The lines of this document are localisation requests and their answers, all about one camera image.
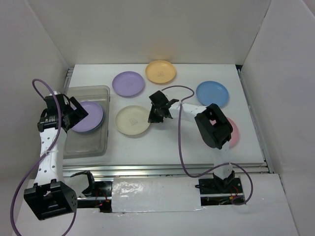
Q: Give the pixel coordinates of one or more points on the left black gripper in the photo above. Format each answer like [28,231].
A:
[79,113]

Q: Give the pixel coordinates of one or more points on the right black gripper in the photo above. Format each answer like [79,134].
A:
[152,118]

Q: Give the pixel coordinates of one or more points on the purple plate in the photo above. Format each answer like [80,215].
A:
[128,84]
[91,118]

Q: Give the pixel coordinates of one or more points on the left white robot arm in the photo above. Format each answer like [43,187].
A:
[50,196]

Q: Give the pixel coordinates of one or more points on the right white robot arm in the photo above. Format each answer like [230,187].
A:
[213,126]

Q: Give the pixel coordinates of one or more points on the clear plastic bin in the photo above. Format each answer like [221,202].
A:
[90,136]

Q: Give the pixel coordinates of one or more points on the cream plate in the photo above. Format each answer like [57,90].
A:
[132,120]

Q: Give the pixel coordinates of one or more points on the orange plate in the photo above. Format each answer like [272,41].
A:
[160,72]

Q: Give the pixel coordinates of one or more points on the blue plate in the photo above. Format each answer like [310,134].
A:
[209,92]

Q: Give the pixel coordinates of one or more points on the pink plate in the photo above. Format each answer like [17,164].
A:
[235,135]

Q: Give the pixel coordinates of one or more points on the white taped cover panel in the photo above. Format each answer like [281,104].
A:
[155,194]

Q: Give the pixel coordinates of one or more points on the aluminium rail frame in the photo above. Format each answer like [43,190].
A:
[155,151]

